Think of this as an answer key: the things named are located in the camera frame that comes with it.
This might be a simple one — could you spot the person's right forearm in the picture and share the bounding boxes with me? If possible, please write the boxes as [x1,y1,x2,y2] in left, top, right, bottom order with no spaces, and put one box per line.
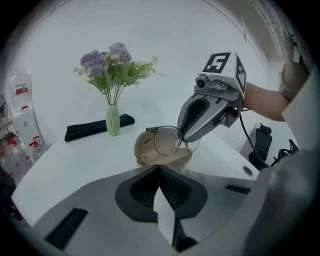
[243,81,293,123]

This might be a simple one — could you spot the black office chair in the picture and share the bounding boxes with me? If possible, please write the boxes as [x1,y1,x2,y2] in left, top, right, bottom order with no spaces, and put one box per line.
[271,138,300,168]
[247,122,274,168]

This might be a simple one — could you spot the purple artificial flowers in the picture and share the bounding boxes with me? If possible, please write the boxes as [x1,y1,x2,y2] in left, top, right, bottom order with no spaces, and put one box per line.
[72,42,160,106]

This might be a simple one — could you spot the person's beige shirt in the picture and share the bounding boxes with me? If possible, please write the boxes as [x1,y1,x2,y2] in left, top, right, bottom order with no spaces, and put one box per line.
[278,24,313,101]

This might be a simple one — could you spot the white ceiling pipe bundle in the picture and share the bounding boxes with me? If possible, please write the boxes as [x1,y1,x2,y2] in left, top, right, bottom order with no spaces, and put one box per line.
[249,0,290,61]

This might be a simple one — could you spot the black standing fan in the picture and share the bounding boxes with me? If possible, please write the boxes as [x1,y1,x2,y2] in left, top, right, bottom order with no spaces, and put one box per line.
[0,94,13,121]

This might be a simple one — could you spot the round desk cable grommet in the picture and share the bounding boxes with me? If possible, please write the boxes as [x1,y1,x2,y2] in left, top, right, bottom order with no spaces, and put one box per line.
[241,165,255,177]

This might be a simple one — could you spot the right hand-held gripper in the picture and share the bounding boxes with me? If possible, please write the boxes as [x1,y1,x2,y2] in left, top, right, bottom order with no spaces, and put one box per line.
[176,51,248,143]

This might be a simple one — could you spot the white water dispenser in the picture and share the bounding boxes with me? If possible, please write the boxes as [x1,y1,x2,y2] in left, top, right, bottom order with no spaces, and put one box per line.
[12,109,55,156]

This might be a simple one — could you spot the pale green ribbed vase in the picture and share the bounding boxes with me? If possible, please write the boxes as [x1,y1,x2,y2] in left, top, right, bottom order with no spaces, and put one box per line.
[105,104,122,137]

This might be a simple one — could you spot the black folded cloth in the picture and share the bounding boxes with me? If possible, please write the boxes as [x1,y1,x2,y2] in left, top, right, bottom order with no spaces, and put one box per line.
[64,113,136,143]

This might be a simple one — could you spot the clear-framed eyeglasses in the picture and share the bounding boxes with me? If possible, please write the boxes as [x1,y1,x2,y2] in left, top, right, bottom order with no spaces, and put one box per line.
[145,125,202,157]

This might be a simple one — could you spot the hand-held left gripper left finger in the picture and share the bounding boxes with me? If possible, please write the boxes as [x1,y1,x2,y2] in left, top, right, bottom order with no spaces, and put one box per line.
[31,164,176,256]

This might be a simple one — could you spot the large clear water bottle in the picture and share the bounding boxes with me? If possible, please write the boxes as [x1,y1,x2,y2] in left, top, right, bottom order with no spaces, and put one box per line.
[8,71,34,114]

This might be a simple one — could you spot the group of red-capped water bottles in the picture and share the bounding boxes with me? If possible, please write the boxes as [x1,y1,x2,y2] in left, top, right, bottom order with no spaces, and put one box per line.
[0,131,49,177]

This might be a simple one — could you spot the beige glasses case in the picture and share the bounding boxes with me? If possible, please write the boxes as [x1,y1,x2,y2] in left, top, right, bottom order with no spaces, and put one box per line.
[133,129,194,169]

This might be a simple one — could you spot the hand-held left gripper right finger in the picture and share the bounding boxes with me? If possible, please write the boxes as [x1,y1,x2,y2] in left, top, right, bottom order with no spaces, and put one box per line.
[159,164,261,256]

